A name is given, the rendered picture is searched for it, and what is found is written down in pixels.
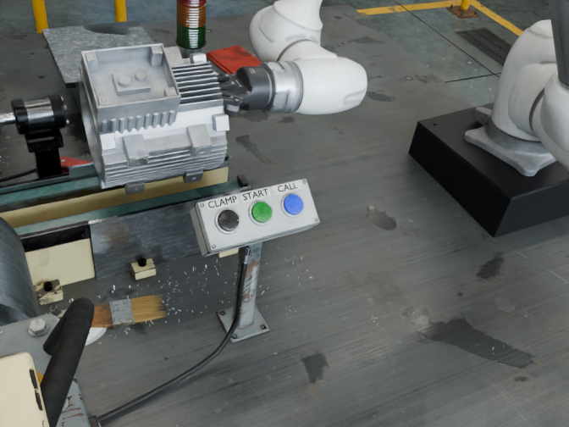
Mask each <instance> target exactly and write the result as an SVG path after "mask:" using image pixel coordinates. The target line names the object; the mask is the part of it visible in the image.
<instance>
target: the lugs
mask: <svg viewBox="0 0 569 427"><path fill-rule="evenodd" d="M206 62H207V59H206V54H204V53H191V54H190V63H191V64H199V63H206ZM79 72H80V78H81V79H82V80H83V73H82V66H79ZM212 120H213V129H214V130H215V131H217V132H220V131H226V130H229V116H228V115H227V114H225V113H222V114H213V115H212ZM97 136H98V141H99V147H100V148H101V149H102V151H106V150H111V149H116V148H117V147H116V141H115V135H114V133H113V132H112V131H110V130H109V131H107V132H98V133H97ZM97 176H98V175H97ZM98 180H99V185H100V187H101V188H102V189H105V188H110V187H115V186H110V187H105V186H104V184H103V182H102V178H100V177H99V176H98Z"/></svg>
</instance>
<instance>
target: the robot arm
mask: <svg viewBox="0 0 569 427"><path fill-rule="evenodd" d="M322 1H323V0H280V1H277V2H275V3H274V5H273V6H269V7H266V8H263V9H261V10H260V11H258V12H257V13H256V14H255V15H254V17H253V19H252V21H251V24H250V40H251V44H252V47H253V49H254V51H255V53H256V55H257V56H258V58H259V59H260V61H261V62H262V63H261V64H259V65H258V66H242V67H240V68H239V69H238V70H237V71H236V72H235V73H234V74H228V73H221V74H218V73H216V72H214V71H213V73H215V74H216V75H215V77H217V78H218V79H217V82H219V85H218V87H220V88H221V89H220V93H221V92H222V98H223V99H224V101H223V106H224V112H225V113H226V114H232V115H237V114H238V111H239V108H240V109H242V110H244V111H252V110H261V111H262V112H263V113H265V114H276V113H299V114H306V115H322V114H335V113H338V112H342V111H346V110H348V109H351V108H354V107H355V106H357V105H359V104H360V103H361V101H362V99H363V98H364V96H365V93H366V90H367V75H366V72H365V69H364V68H363V67H362V66H361V65H360V64H358V63H356V62H354V61H352V60H349V59H348V58H342V57H337V55H336V54H335V53H332V52H329V51H327V50H325V49H324V48H322V47H320V36H321V29H322V27H323V24H322V22H321V20H320V18H319V9H320V5H321V3H322ZM549 7H550V19H551V20H541V21H539V22H537V23H535V24H534V25H532V26H531V27H529V28H527V29H526V30H525V31H524V32H523V33H522V34H521V35H520V36H519V38H518V39H517V40H516V42H515V43H514V45H513V46H512V48H511V50H510V51H509V53H508V55H507V58H506V60H505V64H504V67H503V69H502V72H501V75H500V79H499V83H498V86H497V89H496V93H495V97H494V106H493V110H491V109H487V108H483V107H478V108H476V109H475V110H474V111H473V118H474V119H476V120H477V121H478V122H479V123H480V124H482V125H483V126H482V127H480V128H477V129H474V130H468V131H467V132H466V133H465V136H464V139H465V141H467V142H470V143H472V144H474V145H477V146H479V147H481V148H482V149H484V150H485V151H487V152H489V153H491V154H493V155H494V156H496V157H497V158H499V159H501V160H503V161H504V162H506V163H508V164H509V165H511V166H512V167H514V168H515V169H517V170H518V171H519V172H520V173H521V174H522V175H526V176H534V175H535V174H536V173H537V171H538V170H540V169H542V168H543V167H545V166H547V165H549V164H552V163H554V162H555V161H558V162H559V163H560V164H561V165H562V166H563V167H564V168H565V169H566V170H568V171H569V0H549ZM225 105H226V106H225Z"/></svg>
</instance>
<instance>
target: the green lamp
mask: <svg viewBox="0 0 569 427"><path fill-rule="evenodd" d="M176 25H177V26H176V27H177V29H176V30H177V42H178V43H179V44H180V45H182V46H184V47H200V46H202V45H203V44H204V43H205V41H206V37H205V36H206V35H205V34H206V24H205V25H204V26H201V27H198V28H188V27H184V26H182V25H179V24H178V23H177V24H176Z"/></svg>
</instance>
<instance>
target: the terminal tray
mask: <svg viewBox="0 0 569 427"><path fill-rule="evenodd" d="M155 47H158V48H159V49H160V51H159V52H155V51H154V48H155ZM90 54H93V55H94V56H95V58H94V59H90V58H88V56H89V55H90ZM81 64H82V73H83V82H84V84H85V86H86V90H87V92H88V95H87V92H86V95H87V98H88V102H89V104H90V108H92V110H91V113H92V111H93V114H94V118H93V119H95V121H94V123H95V122H96V127H97V133H98V132H107V131H109V130H110V131H112V132H113V133H114V134H115V131H118V132H119V133H120V134H123V133H124V130H127V131H128V132H131V131H132V129H136V130H137V131H139V130H140V129H141V127H143V128H144V129H145V130H147V129H148V126H151V127H152V128H153V129H155V128H156V127H157V125H160V126H161V127H164V124H168V125H169V126H171V125H172V124H173V123H174V122H175V121H176V117H177V113H178V111H179V106H180V98H181V95H180V91H179V88H178V87H177V84H176V81H175V78H174V74H173V71H172V69H171V66H170V63H169V61H168V56H167V54H166V52H165V49H164V46H163V44H162V43H156V44H147V45H139V46H131V47H115V48H106V49H98V50H90V51H81ZM168 89H173V90H174V93H169V92H168ZM88 96H89V97H88ZM103 97H105V98H106V99H107V101H106V102H105V103H103V102H102V101H101V98H103ZM89 98H90V101H91V103H90V101H89ZM93 114H92V117H93Z"/></svg>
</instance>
